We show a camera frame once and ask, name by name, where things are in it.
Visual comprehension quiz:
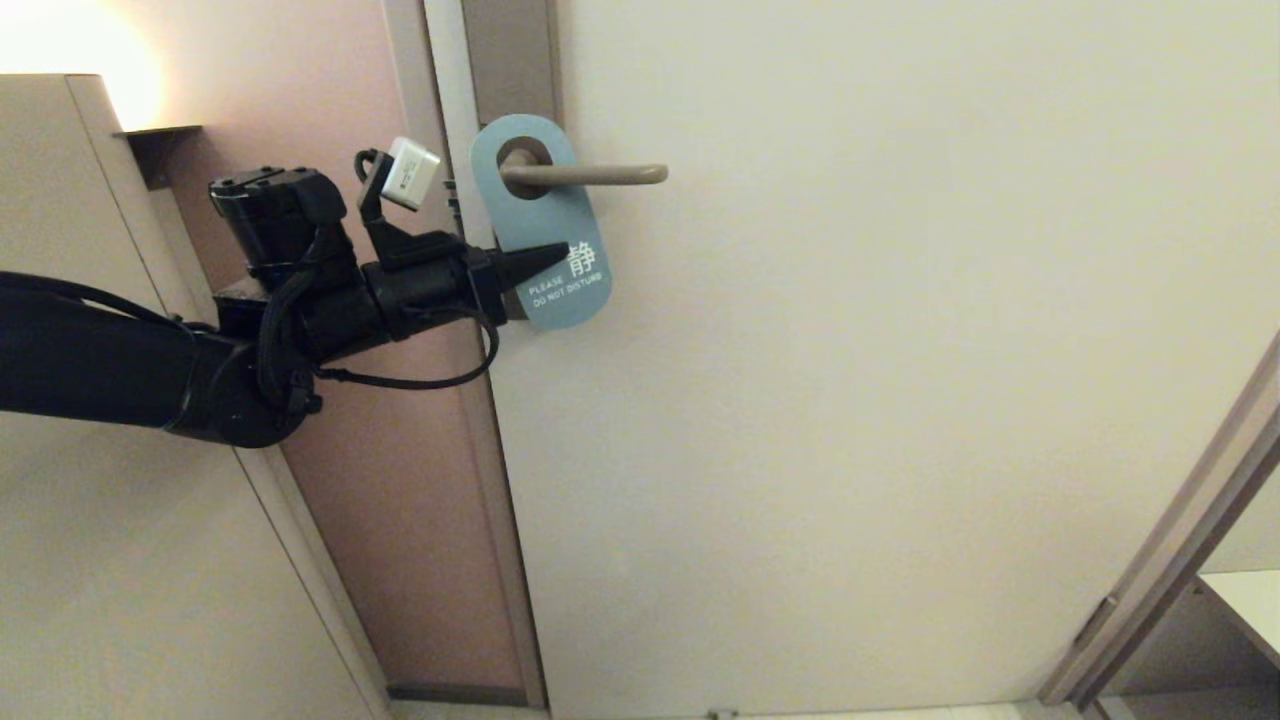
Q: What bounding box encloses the blue and white door hanger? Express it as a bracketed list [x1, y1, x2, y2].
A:
[470, 114, 613, 332]

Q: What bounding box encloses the bronze door lock plate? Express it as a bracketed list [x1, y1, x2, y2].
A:
[462, 0, 563, 131]

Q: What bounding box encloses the white room door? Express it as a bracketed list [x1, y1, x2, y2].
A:
[428, 0, 1280, 719]

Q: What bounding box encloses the beige cabinet panel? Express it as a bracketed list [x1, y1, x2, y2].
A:
[0, 74, 391, 720]

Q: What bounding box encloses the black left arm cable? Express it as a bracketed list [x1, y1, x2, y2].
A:
[262, 230, 501, 391]

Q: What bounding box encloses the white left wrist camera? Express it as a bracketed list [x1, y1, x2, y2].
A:
[383, 137, 442, 212]

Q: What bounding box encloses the beige metal door handle lever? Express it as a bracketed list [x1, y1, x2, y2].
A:
[500, 150, 669, 196]

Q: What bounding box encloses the dark wall lamp fixture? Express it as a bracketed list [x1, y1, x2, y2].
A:
[118, 125, 204, 191]

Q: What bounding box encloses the small metal frame hinge plate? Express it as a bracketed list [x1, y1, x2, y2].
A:
[1075, 597, 1119, 649]

